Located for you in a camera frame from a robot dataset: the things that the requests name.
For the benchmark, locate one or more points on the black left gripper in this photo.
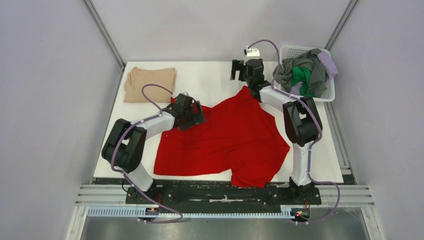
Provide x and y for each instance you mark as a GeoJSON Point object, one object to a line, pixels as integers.
{"type": "Point", "coordinates": [200, 118]}

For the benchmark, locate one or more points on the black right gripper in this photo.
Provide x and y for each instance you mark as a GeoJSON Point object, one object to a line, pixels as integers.
{"type": "Point", "coordinates": [238, 65]}

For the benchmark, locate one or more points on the red t shirt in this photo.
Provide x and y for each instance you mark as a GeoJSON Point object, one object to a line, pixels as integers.
{"type": "Point", "coordinates": [237, 135]}

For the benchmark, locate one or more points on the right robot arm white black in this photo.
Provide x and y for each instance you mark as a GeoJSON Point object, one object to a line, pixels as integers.
{"type": "Point", "coordinates": [302, 122]}

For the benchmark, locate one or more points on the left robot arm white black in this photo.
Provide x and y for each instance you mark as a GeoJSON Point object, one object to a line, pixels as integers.
{"type": "Point", "coordinates": [124, 146]}

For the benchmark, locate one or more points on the white plastic laundry basket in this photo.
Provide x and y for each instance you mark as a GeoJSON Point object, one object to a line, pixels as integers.
{"type": "Point", "coordinates": [293, 51]}

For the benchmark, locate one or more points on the green t shirt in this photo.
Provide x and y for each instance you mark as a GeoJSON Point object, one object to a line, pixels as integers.
{"type": "Point", "coordinates": [300, 81]}

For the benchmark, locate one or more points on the folded beige t shirt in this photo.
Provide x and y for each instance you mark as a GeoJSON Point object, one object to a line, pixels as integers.
{"type": "Point", "coordinates": [143, 85]}

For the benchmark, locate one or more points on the grey t shirt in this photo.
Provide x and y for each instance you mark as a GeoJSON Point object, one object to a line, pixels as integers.
{"type": "Point", "coordinates": [282, 75]}

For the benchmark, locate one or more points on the lilac t shirt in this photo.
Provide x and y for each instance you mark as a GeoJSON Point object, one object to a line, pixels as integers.
{"type": "Point", "coordinates": [328, 64]}

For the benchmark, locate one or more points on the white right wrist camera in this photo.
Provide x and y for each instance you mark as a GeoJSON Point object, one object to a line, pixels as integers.
{"type": "Point", "coordinates": [252, 53]}

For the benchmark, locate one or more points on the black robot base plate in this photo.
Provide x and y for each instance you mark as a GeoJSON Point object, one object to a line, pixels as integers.
{"type": "Point", "coordinates": [220, 197]}

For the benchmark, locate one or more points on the grey aluminium frame post right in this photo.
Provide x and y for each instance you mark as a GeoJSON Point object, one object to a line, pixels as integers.
{"type": "Point", "coordinates": [341, 24]}

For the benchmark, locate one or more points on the grey aluminium frame post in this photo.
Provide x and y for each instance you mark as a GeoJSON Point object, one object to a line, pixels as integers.
{"type": "Point", "coordinates": [104, 33]}
{"type": "Point", "coordinates": [341, 24]}

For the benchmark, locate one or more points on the white slotted cable duct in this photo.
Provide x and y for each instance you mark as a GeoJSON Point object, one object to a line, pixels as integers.
{"type": "Point", "coordinates": [149, 212]}

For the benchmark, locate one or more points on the grey aluminium frame post left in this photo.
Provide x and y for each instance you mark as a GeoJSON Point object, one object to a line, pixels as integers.
{"type": "Point", "coordinates": [104, 33]}

